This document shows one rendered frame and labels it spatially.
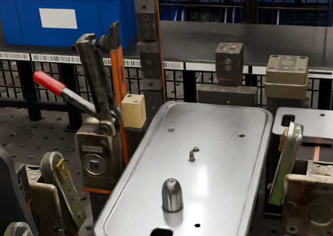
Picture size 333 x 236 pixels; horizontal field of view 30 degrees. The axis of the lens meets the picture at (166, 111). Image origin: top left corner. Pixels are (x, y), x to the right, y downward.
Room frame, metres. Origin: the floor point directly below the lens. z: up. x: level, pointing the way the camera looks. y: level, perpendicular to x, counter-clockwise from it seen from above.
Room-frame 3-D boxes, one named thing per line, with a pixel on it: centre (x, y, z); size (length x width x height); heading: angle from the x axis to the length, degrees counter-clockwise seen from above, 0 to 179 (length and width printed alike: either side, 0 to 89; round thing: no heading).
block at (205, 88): (1.12, -0.13, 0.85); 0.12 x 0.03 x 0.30; 73
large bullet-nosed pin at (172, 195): (0.75, 0.00, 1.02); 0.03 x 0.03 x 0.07
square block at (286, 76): (1.09, -0.24, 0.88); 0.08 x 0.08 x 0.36; 73
